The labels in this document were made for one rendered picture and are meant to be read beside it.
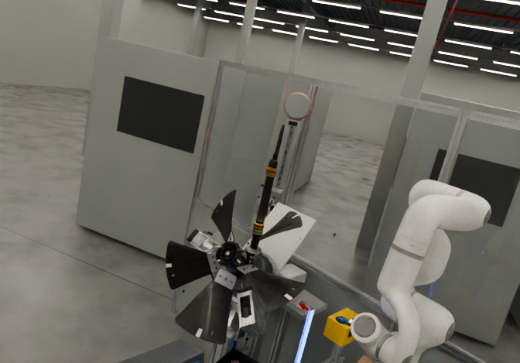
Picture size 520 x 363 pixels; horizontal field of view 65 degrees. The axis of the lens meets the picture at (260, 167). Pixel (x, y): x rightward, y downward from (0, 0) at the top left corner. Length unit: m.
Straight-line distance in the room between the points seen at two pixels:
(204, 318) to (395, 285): 0.89
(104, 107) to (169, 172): 0.97
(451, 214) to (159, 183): 3.27
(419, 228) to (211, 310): 0.98
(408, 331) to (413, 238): 0.24
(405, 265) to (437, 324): 0.31
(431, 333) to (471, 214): 0.40
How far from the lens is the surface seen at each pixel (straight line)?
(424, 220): 1.17
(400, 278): 1.19
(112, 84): 4.39
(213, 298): 1.82
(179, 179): 4.01
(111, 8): 7.66
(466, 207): 1.26
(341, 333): 1.87
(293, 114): 2.33
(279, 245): 2.09
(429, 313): 1.44
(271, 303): 1.66
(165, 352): 1.20
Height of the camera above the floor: 1.97
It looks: 12 degrees down
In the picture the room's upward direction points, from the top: 13 degrees clockwise
